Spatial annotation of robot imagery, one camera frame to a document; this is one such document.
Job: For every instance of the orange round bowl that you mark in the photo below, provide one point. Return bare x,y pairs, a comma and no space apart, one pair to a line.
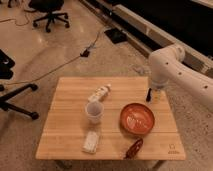
136,118

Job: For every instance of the black office chair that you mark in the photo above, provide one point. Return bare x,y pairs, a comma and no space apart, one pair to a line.
51,8

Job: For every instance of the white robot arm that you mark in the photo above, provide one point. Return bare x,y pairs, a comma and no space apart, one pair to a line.
166,64

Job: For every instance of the clear plastic cup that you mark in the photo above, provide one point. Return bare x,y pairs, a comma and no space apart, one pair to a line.
94,111

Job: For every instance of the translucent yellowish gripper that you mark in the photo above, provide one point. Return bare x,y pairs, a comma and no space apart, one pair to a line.
156,95

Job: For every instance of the white flat packet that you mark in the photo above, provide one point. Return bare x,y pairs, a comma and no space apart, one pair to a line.
91,142

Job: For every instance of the black floor mat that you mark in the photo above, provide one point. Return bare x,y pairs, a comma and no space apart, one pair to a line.
115,35

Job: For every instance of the black eraser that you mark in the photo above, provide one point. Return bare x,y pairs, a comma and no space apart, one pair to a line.
148,97

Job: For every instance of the wooden folding table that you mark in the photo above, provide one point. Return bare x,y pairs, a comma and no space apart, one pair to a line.
66,125

